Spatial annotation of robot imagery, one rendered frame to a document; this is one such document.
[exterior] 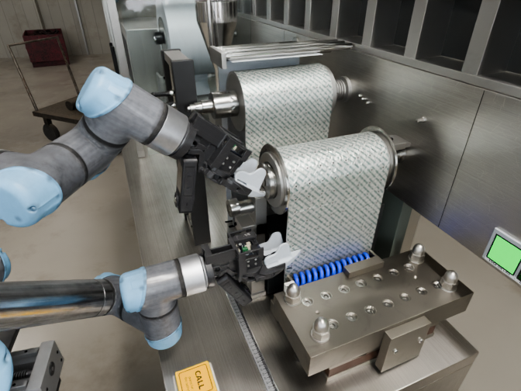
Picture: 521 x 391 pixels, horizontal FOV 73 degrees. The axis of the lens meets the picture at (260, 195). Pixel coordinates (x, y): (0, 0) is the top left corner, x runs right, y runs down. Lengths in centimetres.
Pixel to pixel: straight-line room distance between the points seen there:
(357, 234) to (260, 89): 41
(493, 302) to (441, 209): 170
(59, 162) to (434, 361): 81
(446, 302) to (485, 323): 152
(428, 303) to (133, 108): 67
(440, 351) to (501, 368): 128
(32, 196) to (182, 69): 49
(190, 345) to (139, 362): 113
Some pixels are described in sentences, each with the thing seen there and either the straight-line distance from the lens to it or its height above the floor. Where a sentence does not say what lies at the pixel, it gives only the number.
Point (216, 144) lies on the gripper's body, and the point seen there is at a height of 136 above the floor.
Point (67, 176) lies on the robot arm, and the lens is 54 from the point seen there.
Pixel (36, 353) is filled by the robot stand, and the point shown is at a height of 77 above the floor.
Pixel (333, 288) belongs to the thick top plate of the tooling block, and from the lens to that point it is 81.
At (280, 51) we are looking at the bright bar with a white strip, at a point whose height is 145.
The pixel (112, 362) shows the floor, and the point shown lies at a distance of 204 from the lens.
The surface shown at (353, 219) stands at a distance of 82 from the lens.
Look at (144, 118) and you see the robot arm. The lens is 56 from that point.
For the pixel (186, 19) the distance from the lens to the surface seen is 159.
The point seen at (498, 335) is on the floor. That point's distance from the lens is 235.
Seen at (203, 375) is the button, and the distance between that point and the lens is 81.
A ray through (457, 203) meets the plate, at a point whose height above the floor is 122.
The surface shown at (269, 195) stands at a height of 124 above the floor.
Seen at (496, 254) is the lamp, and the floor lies 118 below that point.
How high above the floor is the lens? 161
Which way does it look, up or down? 32 degrees down
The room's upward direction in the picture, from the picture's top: straight up
